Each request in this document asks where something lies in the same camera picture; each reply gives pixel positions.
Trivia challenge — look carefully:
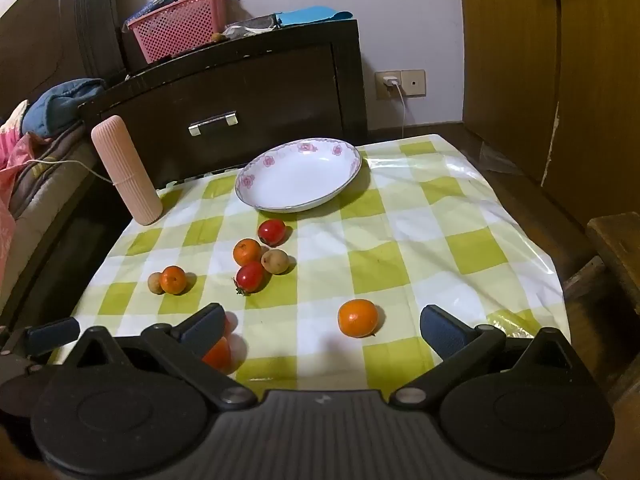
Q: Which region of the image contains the red cherry tomato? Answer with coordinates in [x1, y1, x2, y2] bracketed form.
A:
[234, 261, 266, 296]
[257, 218, 287, 246]

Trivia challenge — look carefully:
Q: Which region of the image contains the beige wall power outlet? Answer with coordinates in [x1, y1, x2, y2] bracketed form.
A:
[375, 70, 404, 101]

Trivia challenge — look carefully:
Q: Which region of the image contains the wooden stool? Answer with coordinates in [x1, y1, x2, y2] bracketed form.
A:
[562, 212, 640, 480]

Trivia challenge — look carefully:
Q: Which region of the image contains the pink plastic basket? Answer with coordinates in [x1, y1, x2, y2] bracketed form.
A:
[126, 0, 229, 64]

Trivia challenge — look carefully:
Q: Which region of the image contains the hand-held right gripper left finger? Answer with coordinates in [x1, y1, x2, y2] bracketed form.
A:
[62, 302, 258, 409]

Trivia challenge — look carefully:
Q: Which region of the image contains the dark wooden headboard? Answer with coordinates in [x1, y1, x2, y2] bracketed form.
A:
[0, 0, 126, 126]

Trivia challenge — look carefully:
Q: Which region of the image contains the clear plastic bag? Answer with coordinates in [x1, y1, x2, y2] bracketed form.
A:
[223, 16, 281, 38]

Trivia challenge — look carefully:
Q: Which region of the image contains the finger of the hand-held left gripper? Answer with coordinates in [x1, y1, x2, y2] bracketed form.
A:
[26, 317, 81, 357]

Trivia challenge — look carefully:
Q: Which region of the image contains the brown wooden wardrobe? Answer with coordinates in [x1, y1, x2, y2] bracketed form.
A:
[457, 0, 640, 231]

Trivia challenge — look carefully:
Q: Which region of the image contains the white floral plate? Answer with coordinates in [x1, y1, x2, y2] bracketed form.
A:
[235, 137, 362, 212]

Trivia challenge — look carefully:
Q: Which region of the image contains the pink cloth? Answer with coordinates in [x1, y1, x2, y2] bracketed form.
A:
[0, 100, 32, 281]

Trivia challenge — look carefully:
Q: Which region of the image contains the dark wooden nightstand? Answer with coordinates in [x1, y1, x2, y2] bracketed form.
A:
[77, 19, 369, 196]

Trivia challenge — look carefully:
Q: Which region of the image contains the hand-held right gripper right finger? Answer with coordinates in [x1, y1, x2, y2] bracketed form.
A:
[390, 304, 598, 408]

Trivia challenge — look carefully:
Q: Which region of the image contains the white charger cable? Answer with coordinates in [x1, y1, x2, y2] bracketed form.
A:
[395, 82, 407, 138]

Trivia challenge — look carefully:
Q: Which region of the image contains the blue folder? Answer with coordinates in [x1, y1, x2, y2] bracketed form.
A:
[274, 6, 353, 27]

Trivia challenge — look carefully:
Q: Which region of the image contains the large orange-red tomato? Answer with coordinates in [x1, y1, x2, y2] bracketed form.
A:
[201, 336, 232, 373]

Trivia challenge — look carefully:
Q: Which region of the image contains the blue book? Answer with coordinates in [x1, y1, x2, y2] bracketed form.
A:
[134, 0, 180, 15]

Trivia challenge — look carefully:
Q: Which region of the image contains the green checkered tablecloth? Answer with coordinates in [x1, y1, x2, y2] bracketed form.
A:
[47, 133, 572, 396]

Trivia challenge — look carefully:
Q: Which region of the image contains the pink ribbed cylinder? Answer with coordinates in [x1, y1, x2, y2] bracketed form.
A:
[91, 115, 163, 226]

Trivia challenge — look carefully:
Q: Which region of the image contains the small orange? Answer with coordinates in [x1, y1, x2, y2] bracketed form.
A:
[160, 265, 187, 295]
[337, 299, 379, 338]
[233, 238, 263, 267]

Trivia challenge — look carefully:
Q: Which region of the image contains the silver drawer handle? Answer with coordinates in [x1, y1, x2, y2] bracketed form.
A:
[188, 110, 239, 137]

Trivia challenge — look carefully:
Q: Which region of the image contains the blue cloth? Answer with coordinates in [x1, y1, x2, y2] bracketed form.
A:
[22, 78, 107, 138]

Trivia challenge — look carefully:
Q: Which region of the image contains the thin white cable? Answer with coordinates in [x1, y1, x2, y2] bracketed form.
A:
[22, 159, 118, 186]

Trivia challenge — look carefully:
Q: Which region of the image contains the beige wall socket plate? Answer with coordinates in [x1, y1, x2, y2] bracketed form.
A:
[402, 69, 427, 97]

